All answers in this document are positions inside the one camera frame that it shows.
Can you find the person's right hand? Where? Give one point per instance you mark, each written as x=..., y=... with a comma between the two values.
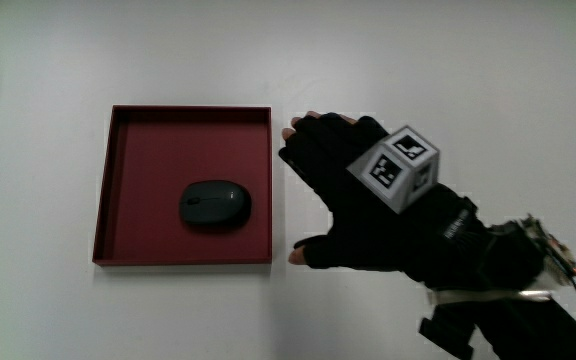
x=368, y=220

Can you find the black computer mouse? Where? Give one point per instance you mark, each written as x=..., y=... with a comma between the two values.
x=215, y=202

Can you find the dark red square plate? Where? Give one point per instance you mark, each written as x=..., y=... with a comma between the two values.
x=158, y=150

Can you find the person's right forearm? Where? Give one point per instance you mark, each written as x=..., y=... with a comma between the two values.
x=533, y=330

